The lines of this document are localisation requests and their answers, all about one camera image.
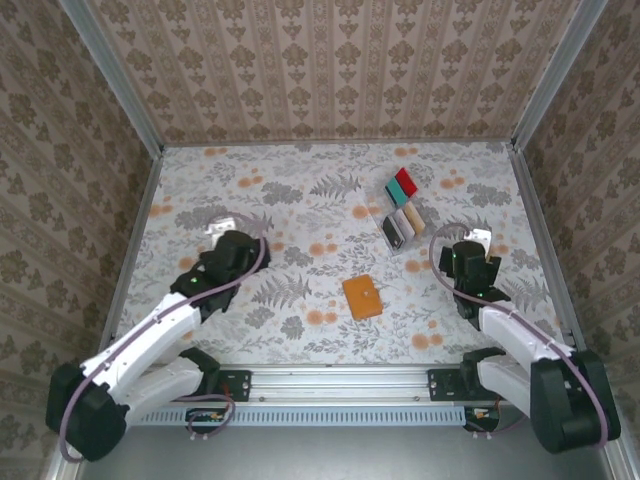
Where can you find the clear acrylic card stand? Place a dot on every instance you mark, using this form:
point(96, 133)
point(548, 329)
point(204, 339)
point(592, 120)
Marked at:
point(372, 220)

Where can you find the orange leather card holder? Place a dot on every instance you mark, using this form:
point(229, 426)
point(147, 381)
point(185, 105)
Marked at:
point(362, 297)

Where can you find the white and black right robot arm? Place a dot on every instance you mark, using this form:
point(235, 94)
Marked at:
point(510, 330)

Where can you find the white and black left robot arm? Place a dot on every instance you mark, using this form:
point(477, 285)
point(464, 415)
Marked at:
point(160, 325)

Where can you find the tan card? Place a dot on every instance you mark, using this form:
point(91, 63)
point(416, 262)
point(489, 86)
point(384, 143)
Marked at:
point(415, 218)

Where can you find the white card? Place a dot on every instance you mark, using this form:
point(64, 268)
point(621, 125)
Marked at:
point(405, 225)

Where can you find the black VIP card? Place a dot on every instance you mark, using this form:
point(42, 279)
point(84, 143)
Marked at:
point(392, 232)

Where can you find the teal card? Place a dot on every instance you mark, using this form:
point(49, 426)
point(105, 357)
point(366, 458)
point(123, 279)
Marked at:
point(396, 193)

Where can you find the red card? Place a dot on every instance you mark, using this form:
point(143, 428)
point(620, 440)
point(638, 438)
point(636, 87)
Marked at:
point(407, 181)

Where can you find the floral patterned table mat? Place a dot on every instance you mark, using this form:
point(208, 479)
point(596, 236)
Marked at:
point(240, 165)

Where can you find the black controller board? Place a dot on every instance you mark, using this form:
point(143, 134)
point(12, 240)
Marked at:
point(482, 416)
point(205, 419)

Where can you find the grey metal panel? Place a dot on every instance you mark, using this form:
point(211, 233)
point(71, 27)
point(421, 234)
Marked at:
point(325, 455)

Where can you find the aluminium side rail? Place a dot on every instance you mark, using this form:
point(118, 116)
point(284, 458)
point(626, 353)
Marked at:
point(143, 210)
point(532, 200)

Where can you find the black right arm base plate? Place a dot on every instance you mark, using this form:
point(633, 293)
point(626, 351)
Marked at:
point(440, 385)

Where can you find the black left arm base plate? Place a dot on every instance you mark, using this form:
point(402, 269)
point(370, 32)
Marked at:
point(240, 385)

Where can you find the aluminium mounting rail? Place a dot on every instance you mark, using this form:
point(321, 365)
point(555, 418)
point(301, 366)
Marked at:
point(340, 382)

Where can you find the aluminium frame post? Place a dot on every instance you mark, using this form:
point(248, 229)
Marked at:
point(556, 75)
point(116, 80)

